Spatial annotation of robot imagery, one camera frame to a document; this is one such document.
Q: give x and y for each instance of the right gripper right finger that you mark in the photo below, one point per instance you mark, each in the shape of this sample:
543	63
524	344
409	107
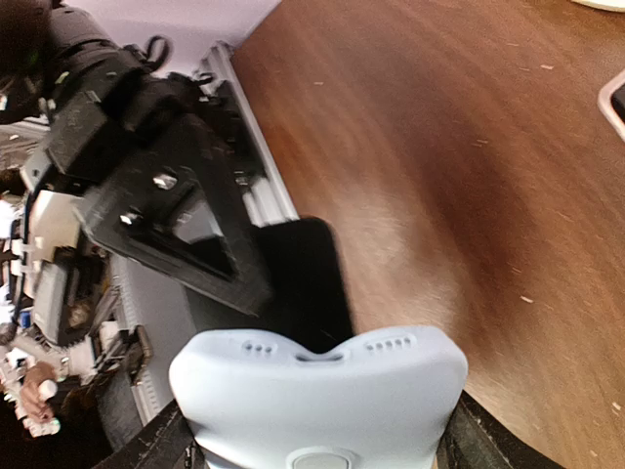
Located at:
475	439

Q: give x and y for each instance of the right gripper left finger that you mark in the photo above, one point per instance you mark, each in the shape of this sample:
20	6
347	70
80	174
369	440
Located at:
166	442

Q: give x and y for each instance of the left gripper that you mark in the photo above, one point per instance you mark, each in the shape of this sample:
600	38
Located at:
158	186

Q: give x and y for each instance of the black phone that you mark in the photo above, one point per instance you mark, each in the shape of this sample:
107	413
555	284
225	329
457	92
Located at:
309	304

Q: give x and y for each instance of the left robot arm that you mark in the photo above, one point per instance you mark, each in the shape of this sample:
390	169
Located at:
48	49

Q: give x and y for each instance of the phone in pink case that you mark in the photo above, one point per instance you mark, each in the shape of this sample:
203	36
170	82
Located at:
611	103

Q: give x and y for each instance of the person hand in background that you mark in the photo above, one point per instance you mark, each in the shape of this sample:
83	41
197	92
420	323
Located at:
35	406

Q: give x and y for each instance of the beige saucer plate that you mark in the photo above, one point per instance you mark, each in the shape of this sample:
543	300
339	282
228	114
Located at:
615	6

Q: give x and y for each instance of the front aluminium rail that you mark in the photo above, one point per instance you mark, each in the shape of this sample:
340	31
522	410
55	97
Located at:
170	313

